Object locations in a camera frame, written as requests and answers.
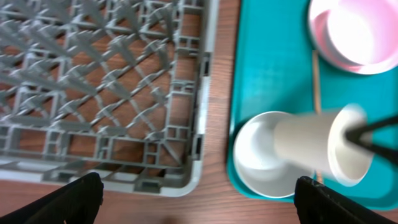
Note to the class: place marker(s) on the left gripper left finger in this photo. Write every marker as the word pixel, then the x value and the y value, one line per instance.
pixel 76 202

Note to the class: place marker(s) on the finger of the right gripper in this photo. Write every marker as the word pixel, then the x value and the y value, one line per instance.
pixel 382 151
pixel 357 132

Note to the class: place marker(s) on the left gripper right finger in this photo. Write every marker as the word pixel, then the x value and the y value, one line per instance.
pixel 318 204

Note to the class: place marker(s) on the white paper cup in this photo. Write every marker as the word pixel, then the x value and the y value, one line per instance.
pixel 317 142

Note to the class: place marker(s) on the pink bowl with rice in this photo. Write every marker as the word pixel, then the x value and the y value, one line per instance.
pixel 357 31

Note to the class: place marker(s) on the grey dishwasher rack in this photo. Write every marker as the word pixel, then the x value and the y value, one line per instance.
pixel 119 88

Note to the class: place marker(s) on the wooden chopstick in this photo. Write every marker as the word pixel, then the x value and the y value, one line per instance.
pixel 316 83

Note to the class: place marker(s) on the grey bowl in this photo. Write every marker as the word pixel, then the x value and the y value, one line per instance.
pixel 256 162

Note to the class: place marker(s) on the white round plate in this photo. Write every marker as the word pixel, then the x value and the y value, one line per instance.
pixel 314 37

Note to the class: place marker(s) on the teal plastic tray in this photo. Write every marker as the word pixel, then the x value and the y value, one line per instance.
pixel 273 72

